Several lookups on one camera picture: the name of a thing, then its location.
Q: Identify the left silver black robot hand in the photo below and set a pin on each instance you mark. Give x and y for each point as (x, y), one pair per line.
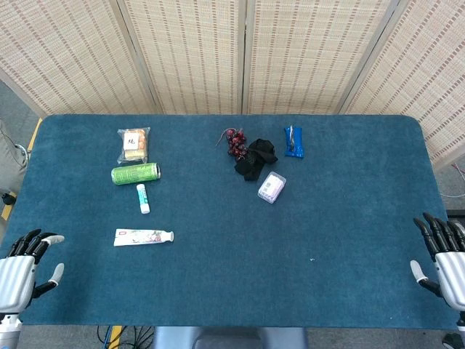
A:
(14, 272)

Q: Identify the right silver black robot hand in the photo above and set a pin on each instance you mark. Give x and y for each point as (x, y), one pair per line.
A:
(452, 272)

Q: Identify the white floral toothpaste tube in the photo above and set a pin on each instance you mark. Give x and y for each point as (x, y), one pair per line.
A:
(138, 237)

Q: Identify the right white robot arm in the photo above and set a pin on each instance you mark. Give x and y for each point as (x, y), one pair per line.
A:
(454, 341)

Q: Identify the black caster wheel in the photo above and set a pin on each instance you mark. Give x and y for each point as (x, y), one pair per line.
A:
(7, 198)

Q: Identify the small white green tube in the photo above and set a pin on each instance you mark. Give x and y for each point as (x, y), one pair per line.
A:
(142, 198)

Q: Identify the green drink can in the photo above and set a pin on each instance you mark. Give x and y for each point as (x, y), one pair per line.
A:
(134, 173)

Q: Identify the clear bag of pastries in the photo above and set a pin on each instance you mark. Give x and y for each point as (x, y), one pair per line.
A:
(133, 144)

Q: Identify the clear box with purple label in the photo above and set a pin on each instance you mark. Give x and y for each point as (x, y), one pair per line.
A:
(271, 187)

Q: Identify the woven bamboo screen panel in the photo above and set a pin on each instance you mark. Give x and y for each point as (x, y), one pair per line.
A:
(312, 54)
(425, 72)
(192, 54)
(72, 54)

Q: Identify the blue snack packet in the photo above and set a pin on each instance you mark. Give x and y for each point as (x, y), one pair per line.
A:
(293, 141)

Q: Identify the blue felt table mat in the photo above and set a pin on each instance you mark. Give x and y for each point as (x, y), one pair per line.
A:
(225, 254)

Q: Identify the black crumpled cloth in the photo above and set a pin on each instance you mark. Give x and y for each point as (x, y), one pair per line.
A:
(258, 158)

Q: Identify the grey robot torso base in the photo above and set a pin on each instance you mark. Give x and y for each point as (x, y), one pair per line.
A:
(232, 338)

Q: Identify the bunch of red grapes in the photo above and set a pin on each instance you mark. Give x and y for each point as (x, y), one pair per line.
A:
(237, 143)

